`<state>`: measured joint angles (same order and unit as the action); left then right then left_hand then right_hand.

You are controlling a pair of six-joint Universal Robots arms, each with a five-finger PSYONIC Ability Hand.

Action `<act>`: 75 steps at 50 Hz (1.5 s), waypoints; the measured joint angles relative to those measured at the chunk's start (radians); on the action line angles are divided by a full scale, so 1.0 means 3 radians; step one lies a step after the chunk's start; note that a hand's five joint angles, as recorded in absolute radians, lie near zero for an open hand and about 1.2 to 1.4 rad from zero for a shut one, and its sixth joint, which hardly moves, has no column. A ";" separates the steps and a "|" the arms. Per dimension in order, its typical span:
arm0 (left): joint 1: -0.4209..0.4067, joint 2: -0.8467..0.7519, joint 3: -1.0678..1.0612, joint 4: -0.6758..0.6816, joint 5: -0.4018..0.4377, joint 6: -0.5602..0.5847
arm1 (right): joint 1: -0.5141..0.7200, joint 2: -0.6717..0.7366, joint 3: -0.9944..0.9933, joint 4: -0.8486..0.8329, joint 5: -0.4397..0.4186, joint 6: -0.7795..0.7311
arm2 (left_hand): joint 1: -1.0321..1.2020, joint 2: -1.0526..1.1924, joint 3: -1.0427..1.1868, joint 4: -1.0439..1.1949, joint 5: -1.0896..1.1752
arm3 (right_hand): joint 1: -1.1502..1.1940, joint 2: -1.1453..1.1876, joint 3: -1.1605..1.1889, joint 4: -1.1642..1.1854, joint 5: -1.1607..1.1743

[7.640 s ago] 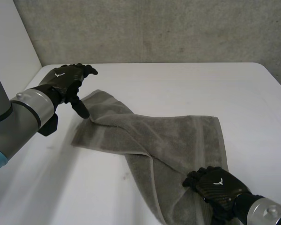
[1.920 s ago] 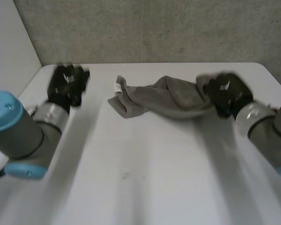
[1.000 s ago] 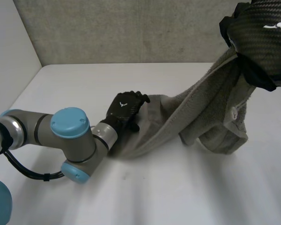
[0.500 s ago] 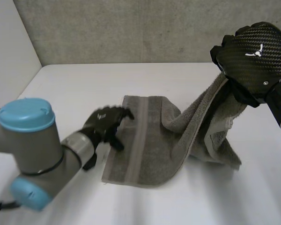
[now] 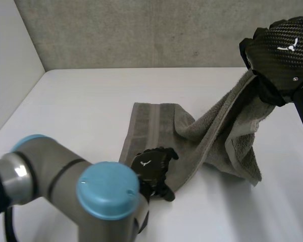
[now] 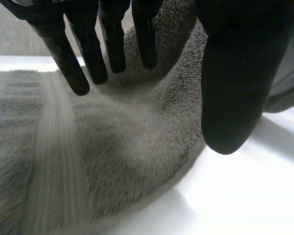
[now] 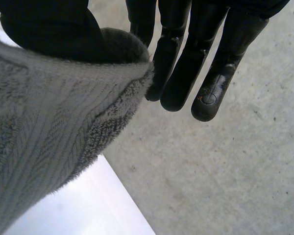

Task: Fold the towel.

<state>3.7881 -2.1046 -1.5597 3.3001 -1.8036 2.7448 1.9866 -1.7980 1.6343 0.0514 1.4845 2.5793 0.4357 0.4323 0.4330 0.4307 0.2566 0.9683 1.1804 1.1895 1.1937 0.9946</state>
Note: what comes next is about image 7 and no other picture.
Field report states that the grey towel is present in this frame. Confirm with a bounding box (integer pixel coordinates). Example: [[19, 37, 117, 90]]
[[0, 27, 155, 235]]

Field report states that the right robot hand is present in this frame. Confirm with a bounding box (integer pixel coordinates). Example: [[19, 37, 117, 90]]
[[0, 0, 291, 122]]

